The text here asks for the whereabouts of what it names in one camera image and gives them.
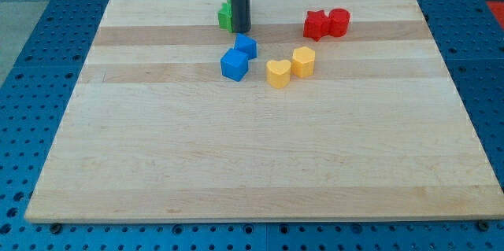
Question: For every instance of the blue cube block front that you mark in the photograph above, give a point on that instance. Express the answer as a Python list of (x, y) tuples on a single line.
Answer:
[(234, 64)]

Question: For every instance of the yellow heart block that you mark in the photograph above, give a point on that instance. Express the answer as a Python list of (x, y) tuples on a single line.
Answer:
[(278, 73)]

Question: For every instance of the yellow hexagon block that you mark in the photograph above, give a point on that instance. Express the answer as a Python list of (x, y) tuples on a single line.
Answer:
[(303, 59)]

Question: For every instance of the light wooden board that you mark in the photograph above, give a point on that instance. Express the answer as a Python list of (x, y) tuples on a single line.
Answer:
[(153, 132)]

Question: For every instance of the green block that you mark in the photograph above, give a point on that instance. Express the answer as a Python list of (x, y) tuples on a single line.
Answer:
[(225, 16)]

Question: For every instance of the red star block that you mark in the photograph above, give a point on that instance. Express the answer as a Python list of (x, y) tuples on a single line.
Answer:
[(316, 25)]

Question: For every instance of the red cylinder block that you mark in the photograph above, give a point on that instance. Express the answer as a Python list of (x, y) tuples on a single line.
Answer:
[(339, 22)]

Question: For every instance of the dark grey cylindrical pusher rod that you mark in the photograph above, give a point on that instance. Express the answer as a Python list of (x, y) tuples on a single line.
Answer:
[(239, 3)]

